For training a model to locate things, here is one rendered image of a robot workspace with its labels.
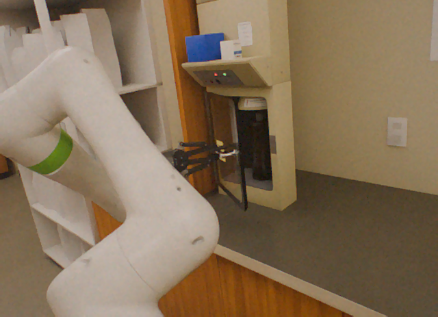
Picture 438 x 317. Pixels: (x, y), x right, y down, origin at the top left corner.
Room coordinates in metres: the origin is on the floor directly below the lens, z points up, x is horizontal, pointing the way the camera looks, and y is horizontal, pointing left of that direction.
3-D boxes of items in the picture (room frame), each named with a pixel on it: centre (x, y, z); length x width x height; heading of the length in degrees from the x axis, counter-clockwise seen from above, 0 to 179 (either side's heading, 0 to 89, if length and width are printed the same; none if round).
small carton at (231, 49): (1.23, -0.10, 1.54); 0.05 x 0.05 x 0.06; 52
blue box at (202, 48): (1.32, -0.02, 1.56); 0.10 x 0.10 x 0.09; 44
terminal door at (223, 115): (1.25, -0.05, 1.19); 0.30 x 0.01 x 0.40; 16
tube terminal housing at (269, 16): (1.39, -0.20, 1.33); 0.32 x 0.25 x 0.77; 44
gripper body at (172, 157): (1.15, 0.13, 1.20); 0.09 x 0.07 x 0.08; 107
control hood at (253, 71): (1.26, -0.07, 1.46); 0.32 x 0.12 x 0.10; 44
